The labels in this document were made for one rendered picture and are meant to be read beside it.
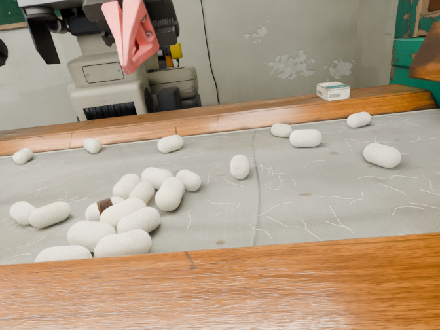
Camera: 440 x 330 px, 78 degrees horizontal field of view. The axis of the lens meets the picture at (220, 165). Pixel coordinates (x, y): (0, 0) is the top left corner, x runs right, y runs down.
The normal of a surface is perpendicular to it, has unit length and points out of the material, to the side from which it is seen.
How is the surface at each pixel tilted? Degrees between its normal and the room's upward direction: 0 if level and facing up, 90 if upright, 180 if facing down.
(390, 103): 45
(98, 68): 98
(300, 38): 90
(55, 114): 90
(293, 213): 0
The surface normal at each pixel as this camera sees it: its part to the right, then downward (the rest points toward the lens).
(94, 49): 0.06, 0.51
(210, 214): -0.12, -0.92
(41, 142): -0.11, -0.37
